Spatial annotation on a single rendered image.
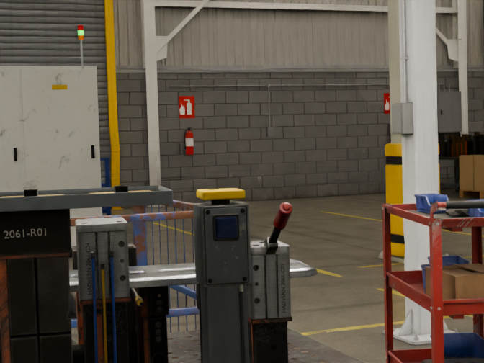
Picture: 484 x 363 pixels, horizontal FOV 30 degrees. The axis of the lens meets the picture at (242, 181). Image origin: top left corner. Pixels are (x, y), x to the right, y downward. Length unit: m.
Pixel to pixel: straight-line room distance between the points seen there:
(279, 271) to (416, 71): 3.98
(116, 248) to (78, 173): 8.23
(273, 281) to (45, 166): 8.17
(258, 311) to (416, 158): 3.95
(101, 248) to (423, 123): 4.10
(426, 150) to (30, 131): 5.16
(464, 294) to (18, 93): 6.70
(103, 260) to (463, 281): 2.31
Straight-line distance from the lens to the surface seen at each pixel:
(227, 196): 1.25
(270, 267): 1.43
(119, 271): 1.39
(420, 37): 5.38
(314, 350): 2.27
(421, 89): 5.36
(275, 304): 1.44
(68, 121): 9.59
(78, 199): 1.19
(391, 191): 8.66
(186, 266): 1.65
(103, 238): 1.38
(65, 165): 9.58
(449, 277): 3.55
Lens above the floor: 1.24
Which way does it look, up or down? 3 degrees down
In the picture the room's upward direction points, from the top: 2 degrees counter-clockwise
